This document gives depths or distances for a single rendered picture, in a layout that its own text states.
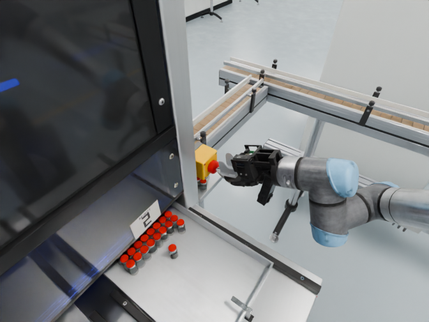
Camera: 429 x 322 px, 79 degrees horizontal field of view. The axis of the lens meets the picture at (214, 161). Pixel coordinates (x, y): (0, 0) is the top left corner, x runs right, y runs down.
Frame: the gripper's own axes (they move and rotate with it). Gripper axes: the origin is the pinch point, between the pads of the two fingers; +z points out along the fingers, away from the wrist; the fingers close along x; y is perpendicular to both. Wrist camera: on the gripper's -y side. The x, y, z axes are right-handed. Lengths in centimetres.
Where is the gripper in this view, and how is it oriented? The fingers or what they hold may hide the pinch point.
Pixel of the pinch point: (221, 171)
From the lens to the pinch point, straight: 76.0
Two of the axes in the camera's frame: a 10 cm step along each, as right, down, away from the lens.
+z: -7.4, -0.6, 6.6
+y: -3.5, -8.2, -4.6
